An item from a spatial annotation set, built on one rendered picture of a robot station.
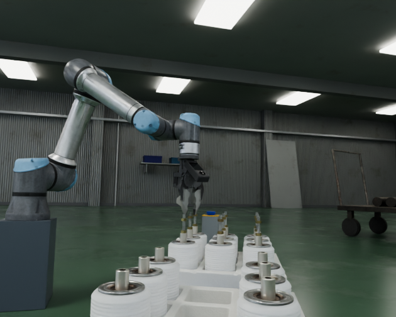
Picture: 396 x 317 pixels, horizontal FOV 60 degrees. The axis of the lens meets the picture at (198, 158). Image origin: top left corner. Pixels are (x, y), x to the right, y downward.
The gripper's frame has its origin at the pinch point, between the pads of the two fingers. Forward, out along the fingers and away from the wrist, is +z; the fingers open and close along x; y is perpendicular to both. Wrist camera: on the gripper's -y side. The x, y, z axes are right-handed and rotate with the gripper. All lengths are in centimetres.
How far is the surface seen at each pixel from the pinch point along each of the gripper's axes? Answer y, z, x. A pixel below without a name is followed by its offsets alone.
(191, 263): -13.0, 14.8, 7.8
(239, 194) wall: 714, -3, -637
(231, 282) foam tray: -24.4, 18.7, 1.5
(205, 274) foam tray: -19.4, 17.0, 7.0
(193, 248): -12.8, 10.4, 6.8
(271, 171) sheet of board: 647, -76, -707
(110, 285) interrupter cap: -46, 9, 45
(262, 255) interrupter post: -47.4, 6.6, 11.5
